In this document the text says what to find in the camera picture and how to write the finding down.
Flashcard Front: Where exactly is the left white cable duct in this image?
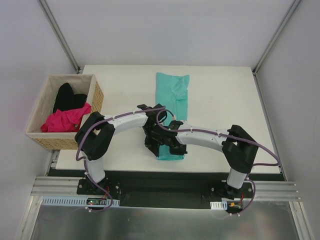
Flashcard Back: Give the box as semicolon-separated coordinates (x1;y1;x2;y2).
42;196;120;208

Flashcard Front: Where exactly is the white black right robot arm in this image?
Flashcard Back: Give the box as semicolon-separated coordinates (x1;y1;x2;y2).
147;120;258;200

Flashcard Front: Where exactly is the aluminium post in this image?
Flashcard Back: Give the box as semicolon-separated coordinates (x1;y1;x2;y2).
37;0;82;74
252;0;303;76

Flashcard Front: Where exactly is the teal t shirt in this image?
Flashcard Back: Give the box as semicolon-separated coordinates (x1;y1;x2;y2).
154;72;191;162

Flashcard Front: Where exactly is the aluminium front frame rail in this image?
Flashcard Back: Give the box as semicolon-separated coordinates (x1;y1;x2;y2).
31;149;301;201

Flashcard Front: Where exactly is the pink t shirt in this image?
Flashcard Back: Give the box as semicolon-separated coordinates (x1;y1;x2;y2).
40;103;92;133

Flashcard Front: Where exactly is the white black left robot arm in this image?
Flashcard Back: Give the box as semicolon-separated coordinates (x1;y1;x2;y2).
74;104;167;195

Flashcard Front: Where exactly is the right white cable duct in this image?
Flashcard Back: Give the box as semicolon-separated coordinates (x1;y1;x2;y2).
209;200;244;211

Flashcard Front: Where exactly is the white cable duct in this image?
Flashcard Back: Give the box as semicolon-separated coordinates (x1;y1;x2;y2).
42;196;120;208
209;200;244;211

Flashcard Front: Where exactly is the left rear aluminium post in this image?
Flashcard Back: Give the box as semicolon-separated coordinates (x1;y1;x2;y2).
37;0;82;74

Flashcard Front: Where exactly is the right rear aluminium post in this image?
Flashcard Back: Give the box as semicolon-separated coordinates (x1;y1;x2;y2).
252;0;303;76

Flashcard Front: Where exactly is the black t shirt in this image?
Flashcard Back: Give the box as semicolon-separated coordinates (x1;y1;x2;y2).
52;83;87;113

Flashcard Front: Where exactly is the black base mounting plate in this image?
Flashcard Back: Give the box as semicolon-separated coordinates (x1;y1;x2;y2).
76;171;253;209

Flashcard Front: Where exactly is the wicker laundry basket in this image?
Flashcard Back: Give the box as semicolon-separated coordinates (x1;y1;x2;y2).
26;74;104;150

